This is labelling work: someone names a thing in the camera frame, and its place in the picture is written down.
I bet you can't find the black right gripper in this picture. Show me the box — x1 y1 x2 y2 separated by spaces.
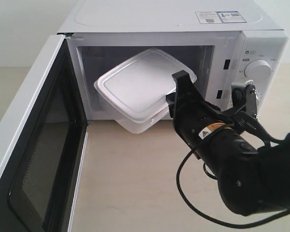
166 70 226 160

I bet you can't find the white plastic lidded container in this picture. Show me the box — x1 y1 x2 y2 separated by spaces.
93 48 197 134

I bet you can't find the white microwave door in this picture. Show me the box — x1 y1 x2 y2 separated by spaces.
0 34 87 232

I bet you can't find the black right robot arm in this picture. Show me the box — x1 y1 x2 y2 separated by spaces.
166 71 290 216

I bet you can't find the white microwave oven body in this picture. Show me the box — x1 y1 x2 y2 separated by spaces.
58 0 289 121

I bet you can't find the upper white control knob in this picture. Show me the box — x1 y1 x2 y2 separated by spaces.
244 59 272 79

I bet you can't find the blue white label sticker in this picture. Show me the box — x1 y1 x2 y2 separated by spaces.
195 11 246 24

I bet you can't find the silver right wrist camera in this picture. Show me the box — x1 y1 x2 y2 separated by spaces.
231 80 260 120

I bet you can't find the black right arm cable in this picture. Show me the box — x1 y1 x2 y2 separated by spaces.
175 113 290 223

